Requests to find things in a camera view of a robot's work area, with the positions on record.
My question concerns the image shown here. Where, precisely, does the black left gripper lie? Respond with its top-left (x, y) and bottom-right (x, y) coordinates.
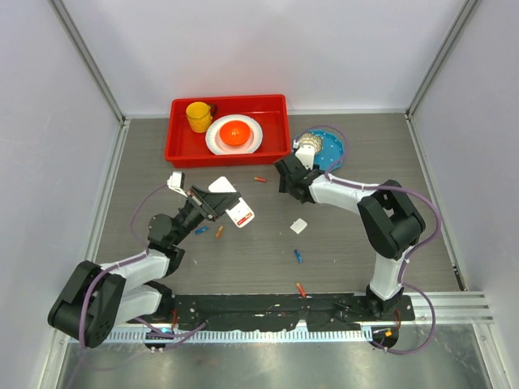
top-left (171, 186), bottom-right (239, 246)

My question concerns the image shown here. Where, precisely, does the white red remote control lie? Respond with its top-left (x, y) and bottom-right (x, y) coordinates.
top-left (208, 176), bottom-right (255, 228)

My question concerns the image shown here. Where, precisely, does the white battery cover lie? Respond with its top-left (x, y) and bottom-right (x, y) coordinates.
top-left (290, 218), bottom-right (307, 234)

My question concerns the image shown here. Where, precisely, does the red orange AAA battery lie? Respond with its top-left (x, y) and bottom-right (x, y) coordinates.
top-left (295, 282), bottom-right (307, 298)

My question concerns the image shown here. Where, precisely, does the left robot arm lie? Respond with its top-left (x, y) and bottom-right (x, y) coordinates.
top-left (47, 184), bottom-right (255, 348)

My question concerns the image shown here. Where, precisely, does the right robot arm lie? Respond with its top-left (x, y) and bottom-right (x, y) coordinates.
top-left (274, 153), bottom-right (426, 320)

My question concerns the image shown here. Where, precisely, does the small patterned bowl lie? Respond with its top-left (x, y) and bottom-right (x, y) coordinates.
top-left (295, 132), bottom-right (323, 154)

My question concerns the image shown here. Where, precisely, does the blue polka dot plate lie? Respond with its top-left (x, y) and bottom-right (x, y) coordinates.
top-left (305, 126), bottom-right (346, 172)

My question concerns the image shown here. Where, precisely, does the red plastic bin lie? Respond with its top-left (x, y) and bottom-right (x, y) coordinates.
top-left (165, 94), bottom-right (292, 168)

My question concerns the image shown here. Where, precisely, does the white plate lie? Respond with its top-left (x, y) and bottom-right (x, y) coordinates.
top-left (205, 114), bottom-right (263, 155)

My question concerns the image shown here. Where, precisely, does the orange bowl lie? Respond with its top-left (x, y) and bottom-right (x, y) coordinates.
top-left (219, 120), bottom-right (251, 147)

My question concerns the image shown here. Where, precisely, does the yellow cup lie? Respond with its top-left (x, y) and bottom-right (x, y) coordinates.
top-left (186, 101), bottom-right (217, 134)

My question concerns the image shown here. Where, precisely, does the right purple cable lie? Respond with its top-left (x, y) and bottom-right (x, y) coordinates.
top-left (302, 124), bottom-right (443, 356)

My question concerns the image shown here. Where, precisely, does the purple cable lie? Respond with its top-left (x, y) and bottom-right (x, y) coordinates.
top-left (79, 184), bottom-right (208, 352)
top-left (302, 124), bottom-right (443, 356)

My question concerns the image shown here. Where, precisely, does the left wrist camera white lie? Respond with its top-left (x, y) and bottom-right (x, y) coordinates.
top-left (166, 171), bottom-right (187, 197)

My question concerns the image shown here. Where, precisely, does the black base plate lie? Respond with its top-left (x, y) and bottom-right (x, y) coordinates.
top-left (143, 293), bottom-right (415, 332)

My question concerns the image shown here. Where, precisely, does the white cable duct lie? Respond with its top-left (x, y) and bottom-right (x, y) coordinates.
top-left (104, 324), bottom-right (372, 344)

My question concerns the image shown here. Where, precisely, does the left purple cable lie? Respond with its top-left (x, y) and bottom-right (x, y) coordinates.
top-left (79, 184), bottom-right (208, 352)

